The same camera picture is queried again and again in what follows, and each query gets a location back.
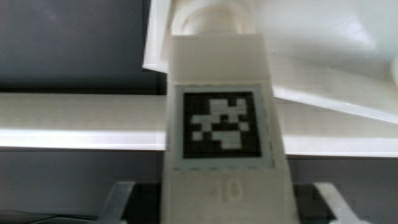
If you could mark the white square table top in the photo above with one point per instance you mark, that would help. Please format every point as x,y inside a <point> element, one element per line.
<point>331,42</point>

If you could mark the white front fence bar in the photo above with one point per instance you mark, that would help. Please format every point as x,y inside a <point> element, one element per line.
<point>76,121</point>

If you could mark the white table leg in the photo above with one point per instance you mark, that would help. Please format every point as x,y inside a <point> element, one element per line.
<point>226,177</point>

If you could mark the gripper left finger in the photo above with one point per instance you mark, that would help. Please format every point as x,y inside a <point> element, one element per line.
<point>132,204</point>

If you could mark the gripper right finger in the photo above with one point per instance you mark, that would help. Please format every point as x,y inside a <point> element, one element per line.
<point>322,206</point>

